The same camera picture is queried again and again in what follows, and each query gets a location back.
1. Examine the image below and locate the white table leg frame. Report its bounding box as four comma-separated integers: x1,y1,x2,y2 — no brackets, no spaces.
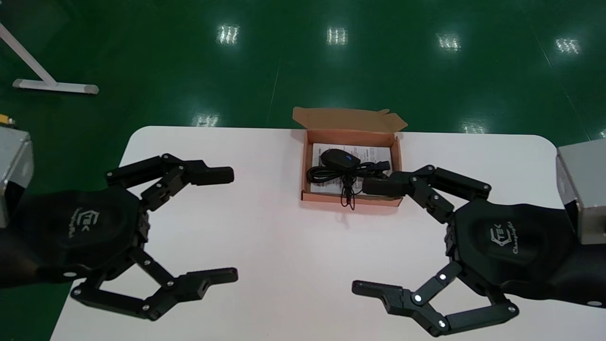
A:
0,23,100,95

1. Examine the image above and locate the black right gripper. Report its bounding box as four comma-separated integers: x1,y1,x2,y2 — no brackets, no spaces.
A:
351,198,606,338

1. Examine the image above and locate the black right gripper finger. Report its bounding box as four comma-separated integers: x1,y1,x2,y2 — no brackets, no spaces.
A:
362,164,492,224

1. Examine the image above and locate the open brown cardboard storage box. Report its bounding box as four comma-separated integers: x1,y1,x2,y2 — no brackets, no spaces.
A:
292,107,409,207

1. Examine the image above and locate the black power cable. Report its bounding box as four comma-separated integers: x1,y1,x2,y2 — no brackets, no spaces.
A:
306,160,392,185

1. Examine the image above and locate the black corded computer mouse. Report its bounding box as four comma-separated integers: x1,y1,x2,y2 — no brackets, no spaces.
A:
320,148,363,210

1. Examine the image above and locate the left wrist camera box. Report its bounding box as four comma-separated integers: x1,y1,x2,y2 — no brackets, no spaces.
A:
0,114,35,229

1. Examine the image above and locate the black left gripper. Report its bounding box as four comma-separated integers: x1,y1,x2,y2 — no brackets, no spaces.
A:
0,187,239,322

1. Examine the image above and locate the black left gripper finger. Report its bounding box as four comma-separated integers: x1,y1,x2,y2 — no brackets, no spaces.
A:
105,153,235,211

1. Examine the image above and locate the white printed paper manual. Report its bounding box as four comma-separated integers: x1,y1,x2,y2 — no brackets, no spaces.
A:
311,143,393,196

